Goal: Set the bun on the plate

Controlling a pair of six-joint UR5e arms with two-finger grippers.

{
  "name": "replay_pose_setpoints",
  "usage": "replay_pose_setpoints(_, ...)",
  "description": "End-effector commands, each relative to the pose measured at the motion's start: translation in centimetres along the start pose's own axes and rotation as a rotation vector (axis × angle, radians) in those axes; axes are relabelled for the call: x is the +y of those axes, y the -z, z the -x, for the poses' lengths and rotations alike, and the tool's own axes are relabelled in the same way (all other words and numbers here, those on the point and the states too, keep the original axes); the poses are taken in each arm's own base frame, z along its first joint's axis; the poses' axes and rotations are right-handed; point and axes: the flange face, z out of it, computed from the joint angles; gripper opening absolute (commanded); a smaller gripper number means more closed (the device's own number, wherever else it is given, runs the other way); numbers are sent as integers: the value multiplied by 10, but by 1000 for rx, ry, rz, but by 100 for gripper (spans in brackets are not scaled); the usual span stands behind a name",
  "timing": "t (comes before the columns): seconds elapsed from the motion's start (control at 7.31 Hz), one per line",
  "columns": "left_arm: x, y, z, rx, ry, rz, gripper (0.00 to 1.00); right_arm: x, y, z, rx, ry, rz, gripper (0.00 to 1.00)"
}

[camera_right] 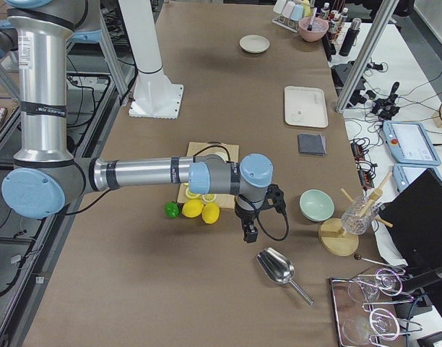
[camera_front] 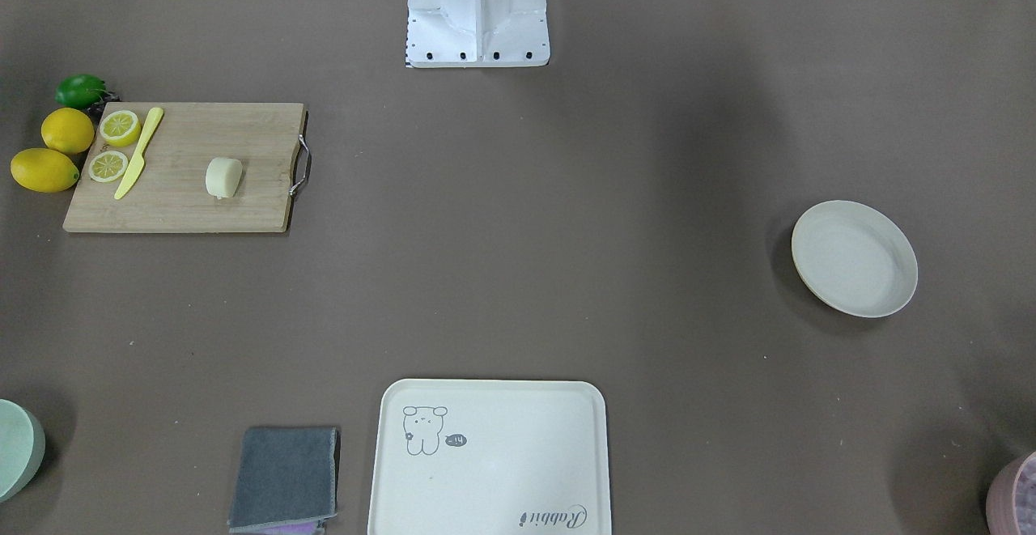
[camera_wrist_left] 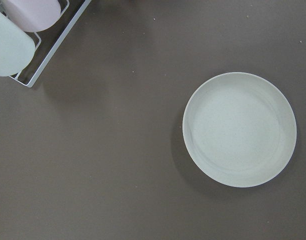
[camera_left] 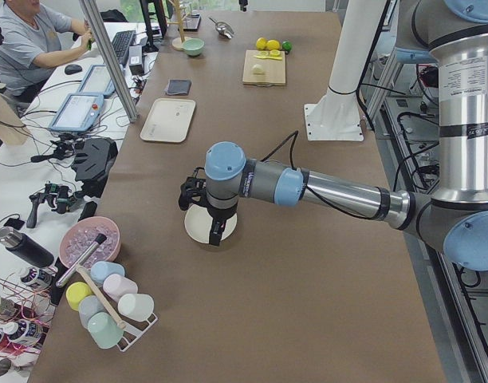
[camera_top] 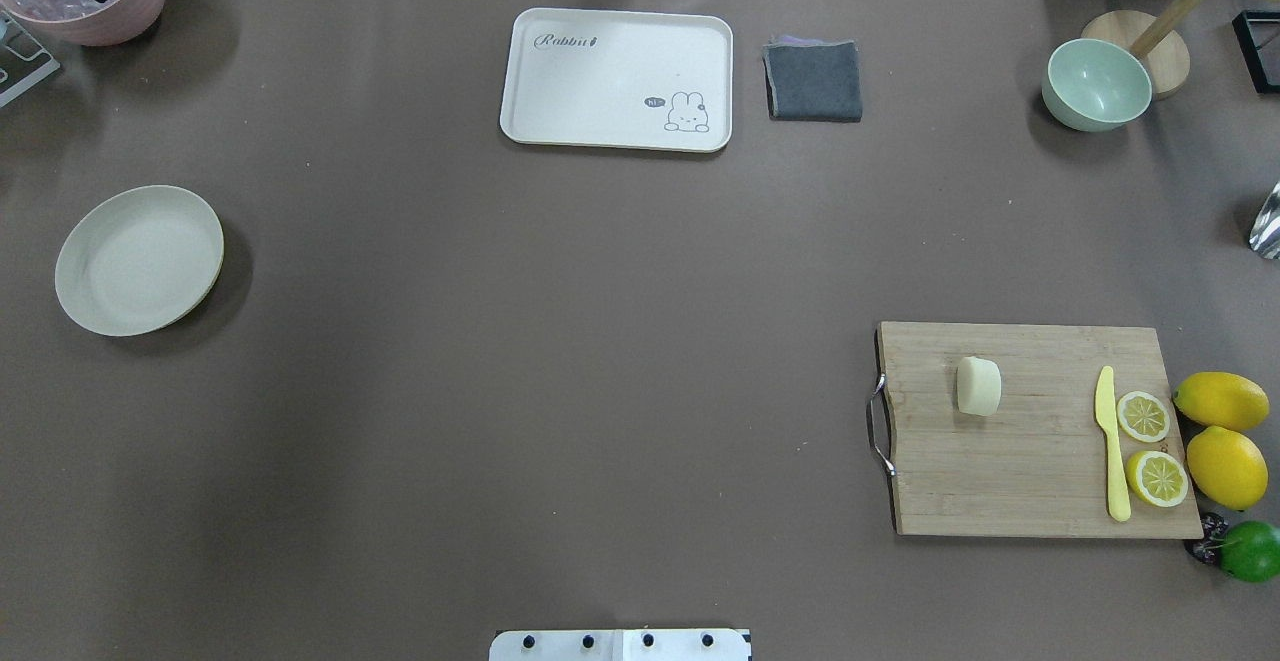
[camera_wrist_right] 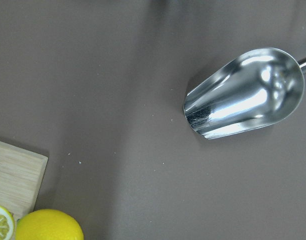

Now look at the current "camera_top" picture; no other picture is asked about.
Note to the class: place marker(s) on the white steamed bun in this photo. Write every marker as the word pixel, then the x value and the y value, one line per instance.
pixel 978 386

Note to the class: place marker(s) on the cream round plate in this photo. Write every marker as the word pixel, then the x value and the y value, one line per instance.
pixel 139 261

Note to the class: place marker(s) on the cream rabbit tray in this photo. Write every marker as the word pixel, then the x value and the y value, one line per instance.
pixel 620 79

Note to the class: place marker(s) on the grey folded cloth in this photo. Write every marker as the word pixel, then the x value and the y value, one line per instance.
pixel 813 80

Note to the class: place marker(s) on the light green bowl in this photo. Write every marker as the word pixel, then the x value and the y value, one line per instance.
pixel 1092 85

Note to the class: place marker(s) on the upper lemon half slice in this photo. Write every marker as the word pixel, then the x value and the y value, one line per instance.
pixel 1144 417

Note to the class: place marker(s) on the lemon half slice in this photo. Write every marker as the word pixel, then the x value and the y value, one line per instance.
pixel 1157 478
pixel 1144 417

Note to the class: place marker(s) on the yellow plastic knife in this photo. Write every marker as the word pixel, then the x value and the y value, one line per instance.
pixel 1118 504

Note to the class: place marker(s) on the lower lemon half slice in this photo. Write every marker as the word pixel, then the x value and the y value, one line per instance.
pixel 1157 478

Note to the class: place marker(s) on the wooden stand with round base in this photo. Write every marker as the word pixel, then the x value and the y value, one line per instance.
pixel 1151 40

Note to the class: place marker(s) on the upper whole lemon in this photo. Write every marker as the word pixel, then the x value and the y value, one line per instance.
pixel 1222 399

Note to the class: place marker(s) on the whole lemon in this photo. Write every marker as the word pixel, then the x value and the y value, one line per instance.
pixel 1227 467
pixel 1222 399

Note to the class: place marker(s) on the lower whole lemon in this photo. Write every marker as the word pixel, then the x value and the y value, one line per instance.
pixel 1227 467

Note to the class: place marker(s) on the dark purple grapes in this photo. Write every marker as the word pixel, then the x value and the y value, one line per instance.
pixel 1207 549

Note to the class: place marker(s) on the shiny silver object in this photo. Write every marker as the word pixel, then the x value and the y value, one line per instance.
pixel 1264 237

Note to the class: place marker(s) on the green lime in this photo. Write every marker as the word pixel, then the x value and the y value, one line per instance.
pixel 1250 552

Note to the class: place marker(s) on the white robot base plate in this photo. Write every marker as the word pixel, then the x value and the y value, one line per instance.
pixel 623 644

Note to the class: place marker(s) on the grey metal bracket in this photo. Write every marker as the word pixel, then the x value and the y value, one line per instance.
pixel 25 62

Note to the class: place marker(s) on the black frame object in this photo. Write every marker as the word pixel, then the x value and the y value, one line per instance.
pixel 1257 33

